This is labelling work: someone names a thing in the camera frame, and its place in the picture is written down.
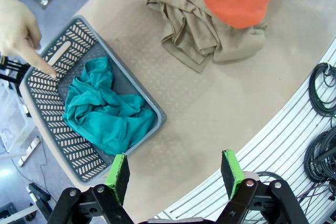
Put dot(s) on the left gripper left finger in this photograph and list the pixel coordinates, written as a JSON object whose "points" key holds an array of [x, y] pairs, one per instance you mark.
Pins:
{"points": [[118, 179]]}

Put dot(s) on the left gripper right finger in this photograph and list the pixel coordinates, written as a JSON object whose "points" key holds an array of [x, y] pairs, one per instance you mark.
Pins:
{"points": [[231, 174]]}

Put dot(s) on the teal garment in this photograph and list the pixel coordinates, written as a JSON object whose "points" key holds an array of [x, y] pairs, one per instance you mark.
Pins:
{"points": [[110, 119]]}

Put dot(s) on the tan garment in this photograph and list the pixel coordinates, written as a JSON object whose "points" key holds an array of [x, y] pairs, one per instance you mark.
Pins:
{"points": [[189, 30]]}

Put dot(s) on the person's right hand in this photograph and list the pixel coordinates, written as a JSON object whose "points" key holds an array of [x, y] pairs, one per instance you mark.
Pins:
{"points": [[15, 30]]}

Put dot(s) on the grey plastic lattice basket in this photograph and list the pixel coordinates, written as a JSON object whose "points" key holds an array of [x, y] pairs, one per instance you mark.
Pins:
{"points": [[126, 82]]}

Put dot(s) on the clear plastic storage box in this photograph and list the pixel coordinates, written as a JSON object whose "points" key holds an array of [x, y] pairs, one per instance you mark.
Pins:
{"points": [[13, 119]]}

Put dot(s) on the black camera tripod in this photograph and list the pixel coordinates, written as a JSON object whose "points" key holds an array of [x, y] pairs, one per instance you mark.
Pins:
{"points": [[10, 65]]}

